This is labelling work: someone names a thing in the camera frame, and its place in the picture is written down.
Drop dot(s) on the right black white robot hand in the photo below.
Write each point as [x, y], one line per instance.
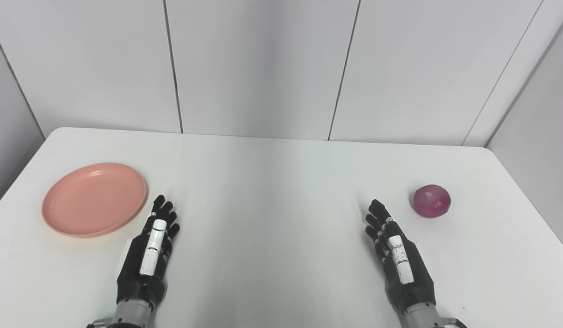
[406, 278]

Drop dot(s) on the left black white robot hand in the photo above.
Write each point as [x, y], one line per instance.
[144, 273]

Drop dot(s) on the purple red onion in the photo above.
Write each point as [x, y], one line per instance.
[431, 201]

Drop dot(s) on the pink round plate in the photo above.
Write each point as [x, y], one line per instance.
[95, 199]

